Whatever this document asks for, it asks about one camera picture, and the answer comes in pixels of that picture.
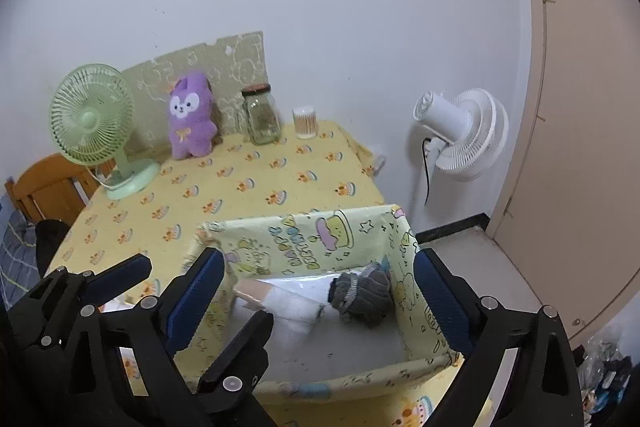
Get white beige cloth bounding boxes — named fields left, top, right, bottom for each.
left=233, top=277, right=330, bottom=324

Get grey socks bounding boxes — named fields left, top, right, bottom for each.
left=328, top=261, right=394, bottom=329

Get blue plaid bedding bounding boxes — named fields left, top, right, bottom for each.
left=0, top=194, right=40, bottom=310

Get black garment on chair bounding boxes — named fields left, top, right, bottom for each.
left=35, top=219, right=70, bottom=277

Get beige door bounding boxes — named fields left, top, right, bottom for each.
left=487, top=0, right=639, bottom=345

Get purple plush bunny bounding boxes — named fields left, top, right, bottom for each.
left=168, top=72, right=218, bottom=160

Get green desk fan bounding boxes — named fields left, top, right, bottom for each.
left=49, top=64, right=160, bottom=200

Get yellow cake print tablecloth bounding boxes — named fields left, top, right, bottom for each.
left=52, top=122, right=462, bottom=426

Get glass jar with lid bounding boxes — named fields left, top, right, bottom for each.
left=241, top=83, right=281, bottom=145

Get cotton swab container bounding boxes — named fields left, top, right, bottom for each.
left=292, top=105, right=318, bottom=140

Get white standing fan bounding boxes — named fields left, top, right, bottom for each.
left=412, top=89, right=509, bottom=196

